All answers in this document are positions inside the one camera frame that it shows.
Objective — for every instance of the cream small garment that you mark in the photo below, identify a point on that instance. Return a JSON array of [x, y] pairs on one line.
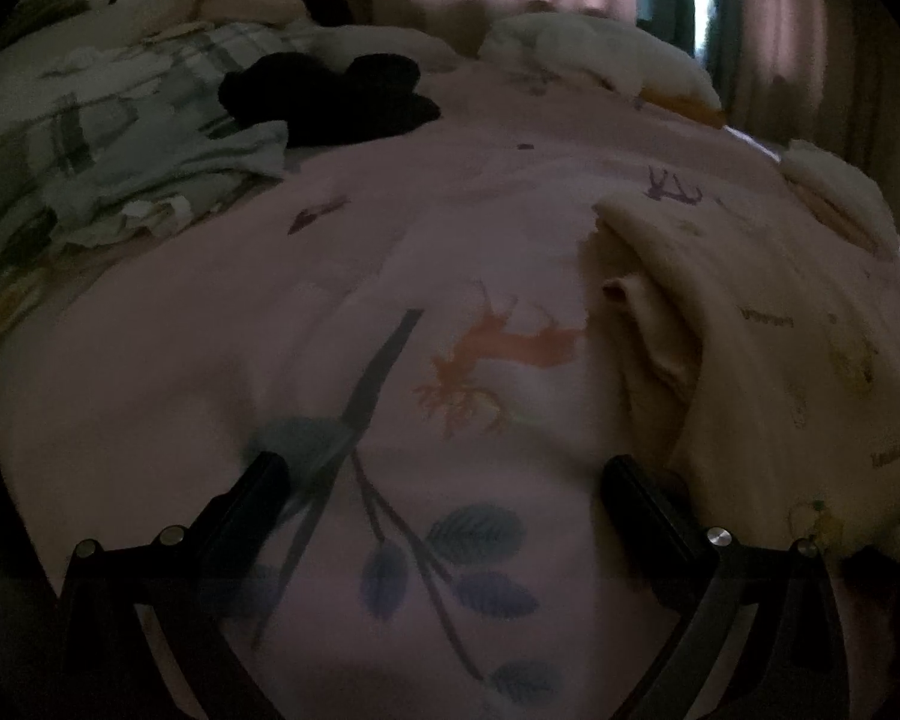
[[757, 330]]

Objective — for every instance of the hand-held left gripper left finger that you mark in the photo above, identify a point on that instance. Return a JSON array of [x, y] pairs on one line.
[[268, 474]]

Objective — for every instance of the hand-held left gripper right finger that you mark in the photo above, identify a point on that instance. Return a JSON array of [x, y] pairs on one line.
[[621, 474]]

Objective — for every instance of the black clothes pile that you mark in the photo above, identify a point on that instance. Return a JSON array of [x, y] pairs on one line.
[[322, 94]]

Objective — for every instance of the white plush pillow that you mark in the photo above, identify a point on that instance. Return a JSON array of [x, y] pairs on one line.
[[840, 187]]

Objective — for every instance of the dark cloth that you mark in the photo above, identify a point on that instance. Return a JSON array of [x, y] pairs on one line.
[[319, 4]]

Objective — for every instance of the pink printed bedsheet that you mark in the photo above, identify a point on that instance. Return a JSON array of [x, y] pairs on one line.
[[420, 255]]

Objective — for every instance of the plaid light blue clothes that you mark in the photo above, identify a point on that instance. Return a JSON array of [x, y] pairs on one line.
[[120, 135]]

